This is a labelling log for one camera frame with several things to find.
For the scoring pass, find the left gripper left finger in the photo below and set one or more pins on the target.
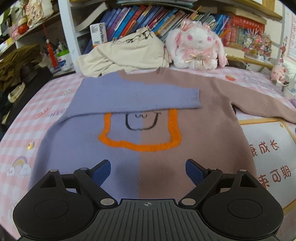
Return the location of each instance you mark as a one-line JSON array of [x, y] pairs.
[[90, 181]]

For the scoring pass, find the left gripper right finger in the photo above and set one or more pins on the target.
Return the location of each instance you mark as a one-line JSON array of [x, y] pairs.
[[205, 180]]

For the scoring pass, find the purple and brown sweater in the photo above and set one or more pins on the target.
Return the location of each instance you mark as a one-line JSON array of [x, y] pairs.
[[148, 125]]

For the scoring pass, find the pink checkered table mat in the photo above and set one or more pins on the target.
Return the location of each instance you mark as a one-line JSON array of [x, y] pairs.
[[20, 143]]

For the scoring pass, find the white green-lid jar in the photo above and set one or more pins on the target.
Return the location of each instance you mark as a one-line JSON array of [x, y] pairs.
[[64, 60]]

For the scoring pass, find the small pink pig toy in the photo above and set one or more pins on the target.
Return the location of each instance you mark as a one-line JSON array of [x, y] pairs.
[[278, 74]]

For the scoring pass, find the red hanging tassel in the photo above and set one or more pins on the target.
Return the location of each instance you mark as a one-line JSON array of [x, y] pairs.
[[51, 54]]

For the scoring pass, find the white pink plush bunny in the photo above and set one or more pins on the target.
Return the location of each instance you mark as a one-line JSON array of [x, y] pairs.
[[195, 46]]

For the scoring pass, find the olive brown garment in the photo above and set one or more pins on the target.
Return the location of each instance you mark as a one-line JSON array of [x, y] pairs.
[[13, 63]]

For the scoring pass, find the cream sweatshirt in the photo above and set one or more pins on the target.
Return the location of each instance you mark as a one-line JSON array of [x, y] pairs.
[[136, 51]]

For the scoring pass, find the white Garnier box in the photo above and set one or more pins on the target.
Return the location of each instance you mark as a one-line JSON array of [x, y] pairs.
[[98, 34]]

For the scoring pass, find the row of colourful books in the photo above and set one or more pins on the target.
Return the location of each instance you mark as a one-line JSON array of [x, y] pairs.
[[161, 19]]

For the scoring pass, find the white shelf post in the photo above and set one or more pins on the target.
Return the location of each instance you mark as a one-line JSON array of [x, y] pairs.
[[69, 31]]

